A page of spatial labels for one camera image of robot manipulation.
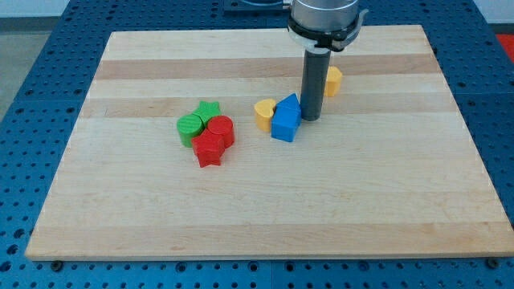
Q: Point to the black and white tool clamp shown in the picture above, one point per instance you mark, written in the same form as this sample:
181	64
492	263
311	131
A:
319	42

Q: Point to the red cylinder block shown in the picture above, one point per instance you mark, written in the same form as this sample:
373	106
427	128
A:
224	127

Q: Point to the green cylinder block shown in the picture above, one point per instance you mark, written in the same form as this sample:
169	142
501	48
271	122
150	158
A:
188	127

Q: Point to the blue cube block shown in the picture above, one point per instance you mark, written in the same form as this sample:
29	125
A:
285	123

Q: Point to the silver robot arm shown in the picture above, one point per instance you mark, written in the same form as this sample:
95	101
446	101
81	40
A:
321	27

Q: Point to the green star block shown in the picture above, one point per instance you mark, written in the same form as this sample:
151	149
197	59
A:
207	110

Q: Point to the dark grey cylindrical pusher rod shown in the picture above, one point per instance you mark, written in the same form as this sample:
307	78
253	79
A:
314	77

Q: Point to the red star block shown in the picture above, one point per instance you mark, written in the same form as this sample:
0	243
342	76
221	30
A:
208	148

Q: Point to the light wooden board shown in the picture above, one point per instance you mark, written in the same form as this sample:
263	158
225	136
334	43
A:
388	171

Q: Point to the blue triangle block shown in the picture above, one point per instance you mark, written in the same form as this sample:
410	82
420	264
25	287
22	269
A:
290	102

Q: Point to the yellow hexagon block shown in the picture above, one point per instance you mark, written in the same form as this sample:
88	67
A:
333	81

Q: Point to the yellow heart block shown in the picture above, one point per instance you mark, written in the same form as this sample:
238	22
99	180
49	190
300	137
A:
264	110

